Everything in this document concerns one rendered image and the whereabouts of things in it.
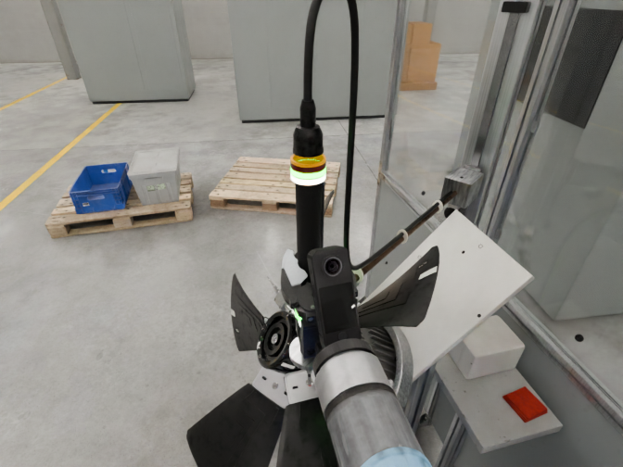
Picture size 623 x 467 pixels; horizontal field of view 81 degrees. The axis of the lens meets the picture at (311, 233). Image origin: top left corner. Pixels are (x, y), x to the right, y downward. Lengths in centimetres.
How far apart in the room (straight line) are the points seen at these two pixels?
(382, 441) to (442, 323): 53
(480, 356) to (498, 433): 19
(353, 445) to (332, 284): 16
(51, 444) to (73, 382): 34
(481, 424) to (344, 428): 83
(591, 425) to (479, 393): 26
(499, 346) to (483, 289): 40
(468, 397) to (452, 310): 41
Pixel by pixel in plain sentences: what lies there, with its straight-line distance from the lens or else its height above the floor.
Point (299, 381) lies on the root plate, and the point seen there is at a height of 119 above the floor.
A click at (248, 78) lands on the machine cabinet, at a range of 606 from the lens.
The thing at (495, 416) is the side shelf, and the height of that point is 86.
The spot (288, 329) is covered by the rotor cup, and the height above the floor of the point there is 126.
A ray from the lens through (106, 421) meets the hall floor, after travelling 232.
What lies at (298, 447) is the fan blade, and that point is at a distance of 71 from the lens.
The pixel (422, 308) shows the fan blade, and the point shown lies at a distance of 55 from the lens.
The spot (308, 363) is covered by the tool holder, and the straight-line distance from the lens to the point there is 65.
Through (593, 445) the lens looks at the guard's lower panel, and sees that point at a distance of 128.
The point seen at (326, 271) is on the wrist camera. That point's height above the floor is 155.
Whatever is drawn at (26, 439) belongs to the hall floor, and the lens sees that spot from 245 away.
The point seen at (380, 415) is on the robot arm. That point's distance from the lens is 37.
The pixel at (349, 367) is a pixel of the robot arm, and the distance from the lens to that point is 39.
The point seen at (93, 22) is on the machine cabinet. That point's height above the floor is 133.
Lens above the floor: 181
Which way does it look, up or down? 34 degrees down
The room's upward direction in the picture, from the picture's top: straight up
